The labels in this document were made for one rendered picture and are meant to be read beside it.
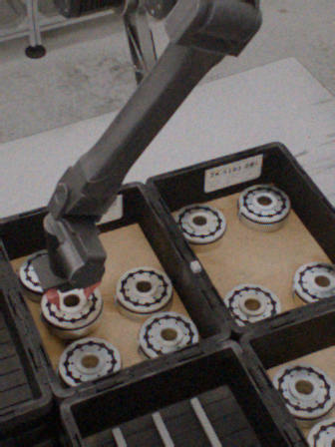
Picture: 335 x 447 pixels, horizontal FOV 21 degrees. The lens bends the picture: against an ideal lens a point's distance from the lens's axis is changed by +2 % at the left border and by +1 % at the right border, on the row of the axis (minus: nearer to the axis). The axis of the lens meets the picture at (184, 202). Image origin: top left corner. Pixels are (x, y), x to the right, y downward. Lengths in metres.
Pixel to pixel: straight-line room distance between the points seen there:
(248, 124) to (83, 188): 0.94
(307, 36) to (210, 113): 1.57
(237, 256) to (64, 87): 1.84
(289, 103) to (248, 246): 0.63
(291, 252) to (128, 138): 0.58
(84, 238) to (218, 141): 0.85
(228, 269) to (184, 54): 0.63
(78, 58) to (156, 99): 2.38
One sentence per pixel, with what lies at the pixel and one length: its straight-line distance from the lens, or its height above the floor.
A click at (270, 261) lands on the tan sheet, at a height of 0.83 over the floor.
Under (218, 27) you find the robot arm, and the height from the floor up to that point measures 1.47.
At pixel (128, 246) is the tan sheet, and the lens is 1.75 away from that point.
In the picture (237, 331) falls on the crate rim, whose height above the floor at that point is 0.93.
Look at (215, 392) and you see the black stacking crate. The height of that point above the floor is 0.83.
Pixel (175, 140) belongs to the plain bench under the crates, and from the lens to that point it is 2.17.
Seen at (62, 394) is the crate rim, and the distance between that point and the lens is 1.44.
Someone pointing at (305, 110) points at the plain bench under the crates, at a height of 0.70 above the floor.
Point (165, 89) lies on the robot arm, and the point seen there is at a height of 1.37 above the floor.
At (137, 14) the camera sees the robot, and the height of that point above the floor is 0.81.
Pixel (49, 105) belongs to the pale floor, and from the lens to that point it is 3.40.
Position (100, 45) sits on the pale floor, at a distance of 3.68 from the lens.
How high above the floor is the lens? 2.13
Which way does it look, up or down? 45 degrees down
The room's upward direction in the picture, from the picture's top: 2 degrees clockwise
